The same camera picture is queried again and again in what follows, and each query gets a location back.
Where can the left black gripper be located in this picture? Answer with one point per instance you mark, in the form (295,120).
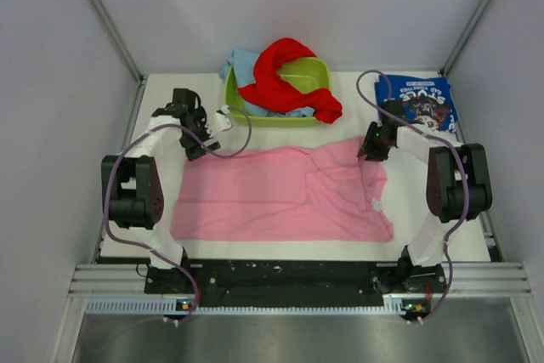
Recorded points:
(199,116)

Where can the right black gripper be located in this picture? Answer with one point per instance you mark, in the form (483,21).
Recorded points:
(368,149)

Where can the pink t shirt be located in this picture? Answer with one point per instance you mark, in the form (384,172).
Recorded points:
(283,194)

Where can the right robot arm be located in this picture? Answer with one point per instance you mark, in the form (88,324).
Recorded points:
(458,181)

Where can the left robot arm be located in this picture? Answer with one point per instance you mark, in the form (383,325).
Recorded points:
(133,201)

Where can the folded blue printed t shirt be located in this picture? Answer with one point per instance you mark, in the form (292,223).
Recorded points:
(425,100)

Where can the white garment size label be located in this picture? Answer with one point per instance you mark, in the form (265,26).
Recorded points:
(377,205)

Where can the light blue t shirt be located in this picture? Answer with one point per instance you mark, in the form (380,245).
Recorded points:
(242,62)

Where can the red t shirt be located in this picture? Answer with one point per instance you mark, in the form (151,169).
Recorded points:
(272,93)

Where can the green plastic basin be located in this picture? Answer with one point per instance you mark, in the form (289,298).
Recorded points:
(305,74)

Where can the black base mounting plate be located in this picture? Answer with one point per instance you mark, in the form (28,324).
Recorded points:
(288,283)

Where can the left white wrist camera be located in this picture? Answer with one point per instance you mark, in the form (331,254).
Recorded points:
(222,121)

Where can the left aluminium corner post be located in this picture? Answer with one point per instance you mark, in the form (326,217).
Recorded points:
(114,36)

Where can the aluminium corner post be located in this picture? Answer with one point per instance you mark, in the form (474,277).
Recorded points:
(114,36)
(467,33)

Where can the aluminium frame rail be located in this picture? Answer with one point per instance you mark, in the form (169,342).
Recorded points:
(470,280)

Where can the grey slotted cable duct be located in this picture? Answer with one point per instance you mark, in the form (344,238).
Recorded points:
(178,307)

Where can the right aluminium corner post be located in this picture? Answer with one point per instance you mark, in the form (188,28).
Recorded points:
(467,33)

